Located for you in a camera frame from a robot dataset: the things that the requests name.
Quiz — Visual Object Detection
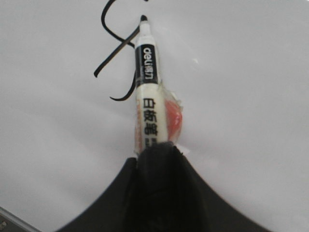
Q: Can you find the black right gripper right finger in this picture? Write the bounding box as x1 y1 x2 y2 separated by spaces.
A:
171 145 267 232

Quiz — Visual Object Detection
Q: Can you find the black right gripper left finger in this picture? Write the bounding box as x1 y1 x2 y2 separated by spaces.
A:
59 142 169 232

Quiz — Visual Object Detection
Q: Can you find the white whiteboard with aluminium frame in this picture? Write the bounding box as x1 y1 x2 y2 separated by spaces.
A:
0 0 309 232

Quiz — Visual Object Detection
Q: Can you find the black white whiteboard marker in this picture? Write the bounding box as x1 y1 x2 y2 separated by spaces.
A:
135 15 168 154

